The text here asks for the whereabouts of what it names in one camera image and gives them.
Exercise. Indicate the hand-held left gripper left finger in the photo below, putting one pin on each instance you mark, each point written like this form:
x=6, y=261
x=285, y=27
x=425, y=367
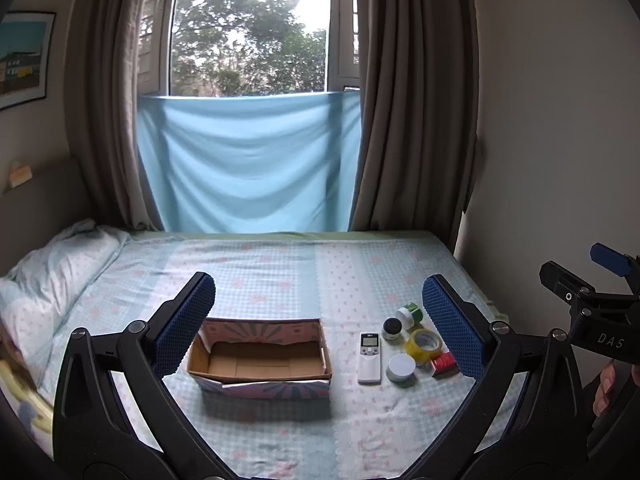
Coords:
x=186, y=327

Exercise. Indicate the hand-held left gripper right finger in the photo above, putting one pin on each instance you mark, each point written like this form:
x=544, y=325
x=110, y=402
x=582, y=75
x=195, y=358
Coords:
x=452, y=330

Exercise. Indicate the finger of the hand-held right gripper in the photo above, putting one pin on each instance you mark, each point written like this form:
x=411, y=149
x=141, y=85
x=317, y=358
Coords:
x=607, y=256
x=562, y=280

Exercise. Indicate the yellow tape roll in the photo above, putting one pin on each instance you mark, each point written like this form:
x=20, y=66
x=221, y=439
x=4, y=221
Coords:
x=422, y=347

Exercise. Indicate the small red box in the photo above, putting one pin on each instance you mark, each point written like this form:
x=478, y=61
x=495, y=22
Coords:
x=444, y=364

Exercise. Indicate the white jar with green label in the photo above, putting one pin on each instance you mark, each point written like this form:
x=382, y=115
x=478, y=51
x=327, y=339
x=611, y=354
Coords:
x=410, y=316

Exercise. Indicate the small black-lidded jar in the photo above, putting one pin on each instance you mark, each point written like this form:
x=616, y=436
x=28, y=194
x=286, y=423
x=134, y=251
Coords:
x=392, y=331

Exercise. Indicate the round white jar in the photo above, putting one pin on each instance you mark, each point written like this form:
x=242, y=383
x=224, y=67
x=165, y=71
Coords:
x=401, y=367

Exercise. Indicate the cardboard box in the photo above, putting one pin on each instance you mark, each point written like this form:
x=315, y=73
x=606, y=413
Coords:
x=260, y=360

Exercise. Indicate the white remote control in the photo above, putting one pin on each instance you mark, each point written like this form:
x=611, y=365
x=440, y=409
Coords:
x=369, y=365

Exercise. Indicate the person's right hand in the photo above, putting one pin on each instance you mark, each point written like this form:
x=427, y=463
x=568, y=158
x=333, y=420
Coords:
x=606, y=387

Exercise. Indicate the checked printed bed sheet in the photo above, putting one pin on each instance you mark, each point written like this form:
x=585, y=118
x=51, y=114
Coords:
x=300, y=270

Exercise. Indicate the pillow with printed cover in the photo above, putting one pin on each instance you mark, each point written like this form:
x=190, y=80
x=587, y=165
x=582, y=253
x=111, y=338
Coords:
x=55, y=275

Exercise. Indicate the pale yellow cloth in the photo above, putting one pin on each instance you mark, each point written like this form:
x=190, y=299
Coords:
x=30, y=405

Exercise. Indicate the light blue hanging cloth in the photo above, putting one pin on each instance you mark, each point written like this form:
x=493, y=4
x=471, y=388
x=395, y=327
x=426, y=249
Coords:
x=250, y=160

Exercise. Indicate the grey bed headboard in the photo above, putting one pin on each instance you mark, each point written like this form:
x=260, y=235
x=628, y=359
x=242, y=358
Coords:
x=55, y=200

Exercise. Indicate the beige curtain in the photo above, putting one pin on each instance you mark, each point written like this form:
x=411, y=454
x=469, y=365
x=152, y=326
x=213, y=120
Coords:
x=410, y=110
x=117, y=110

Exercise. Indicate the tan sticky note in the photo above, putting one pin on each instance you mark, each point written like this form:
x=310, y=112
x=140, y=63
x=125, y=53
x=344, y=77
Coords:
x=20, y=175

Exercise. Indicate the window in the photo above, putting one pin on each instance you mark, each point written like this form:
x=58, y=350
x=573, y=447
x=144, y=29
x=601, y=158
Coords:
x=250, y=25

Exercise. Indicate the framed wall poster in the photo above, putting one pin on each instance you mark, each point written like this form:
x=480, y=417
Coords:
x=25, y=60

